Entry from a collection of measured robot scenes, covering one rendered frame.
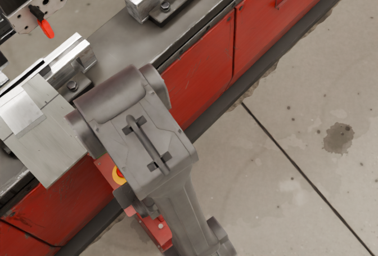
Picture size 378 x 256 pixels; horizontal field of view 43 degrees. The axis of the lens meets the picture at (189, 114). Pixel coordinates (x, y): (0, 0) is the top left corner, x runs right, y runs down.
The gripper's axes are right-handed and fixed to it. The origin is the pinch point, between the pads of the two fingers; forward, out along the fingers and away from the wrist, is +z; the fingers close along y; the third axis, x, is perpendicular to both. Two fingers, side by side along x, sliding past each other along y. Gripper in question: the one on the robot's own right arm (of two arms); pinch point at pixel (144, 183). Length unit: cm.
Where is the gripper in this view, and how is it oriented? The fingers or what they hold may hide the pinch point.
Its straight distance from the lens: 112.1
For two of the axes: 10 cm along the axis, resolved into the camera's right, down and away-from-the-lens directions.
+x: 5.4, 8.4, 0.8
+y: -8.1, 5.5, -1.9
